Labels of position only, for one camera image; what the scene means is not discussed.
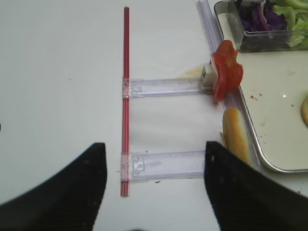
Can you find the left red straw rail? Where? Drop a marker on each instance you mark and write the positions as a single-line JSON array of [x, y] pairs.
[[125, 110]]

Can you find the clear rail left long strip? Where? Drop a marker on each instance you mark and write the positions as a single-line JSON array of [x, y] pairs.
[[214, 37]]

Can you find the clear rail left lower crossbar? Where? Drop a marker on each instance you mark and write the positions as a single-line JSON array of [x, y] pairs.
[[144, 166]]

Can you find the purple cabbage leaves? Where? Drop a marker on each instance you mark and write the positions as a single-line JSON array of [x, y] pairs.
[[260, 16]]

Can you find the green lettuce leaves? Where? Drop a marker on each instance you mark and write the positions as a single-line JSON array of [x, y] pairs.
[[296, 17]]

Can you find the clear rail crossbar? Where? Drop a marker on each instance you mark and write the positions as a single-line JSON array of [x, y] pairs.
[[138, 88], [144, 166]]

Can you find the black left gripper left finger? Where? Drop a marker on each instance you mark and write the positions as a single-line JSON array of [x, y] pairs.
[[68, 201]]

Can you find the white metal tray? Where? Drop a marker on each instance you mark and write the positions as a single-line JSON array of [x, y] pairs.
[[274, 85]]

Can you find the bun base on tray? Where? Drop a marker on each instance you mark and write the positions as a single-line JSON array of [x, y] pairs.
[[304, 111]]

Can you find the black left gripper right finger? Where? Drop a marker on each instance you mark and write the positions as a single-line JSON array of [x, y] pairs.
[[245, 200]]

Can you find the bun half on left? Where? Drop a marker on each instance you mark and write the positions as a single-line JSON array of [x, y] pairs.
[[235, 134]]

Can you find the white tomato holder block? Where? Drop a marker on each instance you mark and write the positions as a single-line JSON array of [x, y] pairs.
[[209, 76]]

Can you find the tomato slices stack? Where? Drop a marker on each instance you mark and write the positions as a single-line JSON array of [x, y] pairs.
[[230, 72]]

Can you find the clear plastic salad box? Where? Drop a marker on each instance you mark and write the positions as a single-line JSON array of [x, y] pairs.
[[255, 41]]

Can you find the clear rail left upper crossbar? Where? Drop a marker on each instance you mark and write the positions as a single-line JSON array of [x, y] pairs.
[[138, 88]]

